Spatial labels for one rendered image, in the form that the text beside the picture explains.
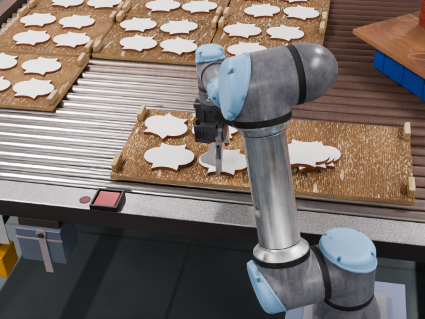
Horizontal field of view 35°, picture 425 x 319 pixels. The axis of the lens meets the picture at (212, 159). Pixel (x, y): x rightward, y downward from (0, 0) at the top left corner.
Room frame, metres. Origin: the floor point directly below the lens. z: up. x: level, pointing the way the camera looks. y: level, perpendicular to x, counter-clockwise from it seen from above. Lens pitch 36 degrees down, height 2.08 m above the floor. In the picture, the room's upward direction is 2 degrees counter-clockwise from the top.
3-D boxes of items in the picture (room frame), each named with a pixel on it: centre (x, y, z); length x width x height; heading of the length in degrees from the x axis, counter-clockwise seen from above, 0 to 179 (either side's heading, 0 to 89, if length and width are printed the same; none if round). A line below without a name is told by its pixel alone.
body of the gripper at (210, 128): (1.56, 0.00, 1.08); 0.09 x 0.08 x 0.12; 78
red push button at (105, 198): (1.42, 0.29, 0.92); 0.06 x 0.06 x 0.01; 77
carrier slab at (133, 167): (1.65, 0.05, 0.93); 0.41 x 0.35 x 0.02; 78
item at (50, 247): (1.46, 0.48, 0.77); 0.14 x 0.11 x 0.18; 77
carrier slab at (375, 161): (1.56, -0.36, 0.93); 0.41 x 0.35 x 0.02; 78
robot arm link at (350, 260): (1.02, -0.27, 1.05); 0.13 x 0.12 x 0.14; 103
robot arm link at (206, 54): (1.55, -0.01, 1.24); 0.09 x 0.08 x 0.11; 13
